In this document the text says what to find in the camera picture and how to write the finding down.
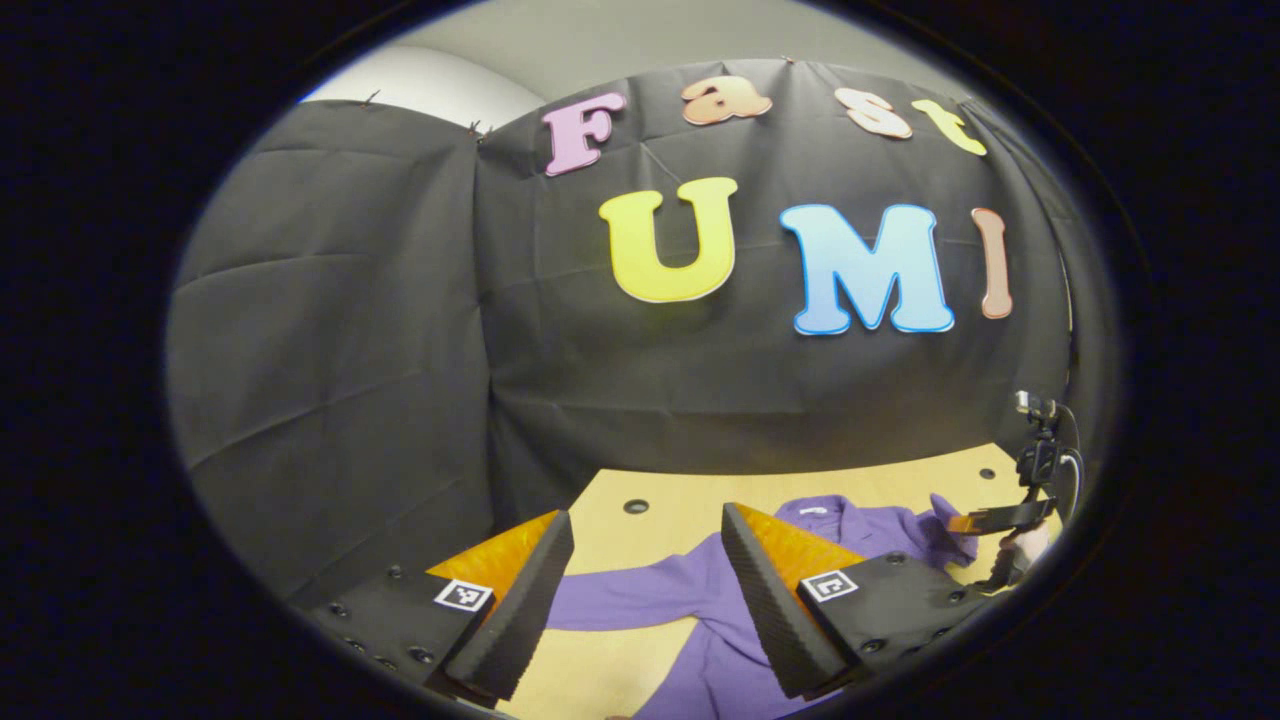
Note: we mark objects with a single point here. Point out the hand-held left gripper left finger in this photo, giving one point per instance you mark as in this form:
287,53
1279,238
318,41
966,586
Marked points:
520,620

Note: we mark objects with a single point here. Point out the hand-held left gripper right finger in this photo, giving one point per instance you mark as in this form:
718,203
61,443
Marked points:
775,610

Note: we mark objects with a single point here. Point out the purple buttoned cardigan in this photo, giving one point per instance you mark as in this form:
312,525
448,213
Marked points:
690,590

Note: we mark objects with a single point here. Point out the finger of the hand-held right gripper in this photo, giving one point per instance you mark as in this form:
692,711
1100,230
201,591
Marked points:
1005,516

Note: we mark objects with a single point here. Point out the black backdrop cloth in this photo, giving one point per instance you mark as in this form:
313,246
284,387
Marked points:
400,330

